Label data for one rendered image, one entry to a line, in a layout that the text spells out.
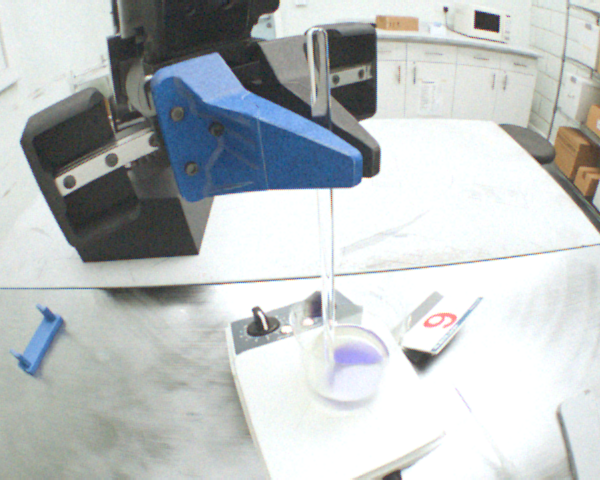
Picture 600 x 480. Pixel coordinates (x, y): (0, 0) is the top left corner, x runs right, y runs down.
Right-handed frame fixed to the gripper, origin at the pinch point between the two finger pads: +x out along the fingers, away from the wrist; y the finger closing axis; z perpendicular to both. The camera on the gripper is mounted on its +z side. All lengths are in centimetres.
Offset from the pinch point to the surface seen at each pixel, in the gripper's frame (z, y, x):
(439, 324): -23.7, 14.2, 2.1
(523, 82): -54, 290, -76
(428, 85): -65, 217, -129
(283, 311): -22.5, 3.1, -9.3
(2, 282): -26, -35, -48
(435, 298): -25.7, 18.2, -1.0
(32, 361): -25.2, -27.8, -24.1
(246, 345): -20.1, -2.4, -6.8
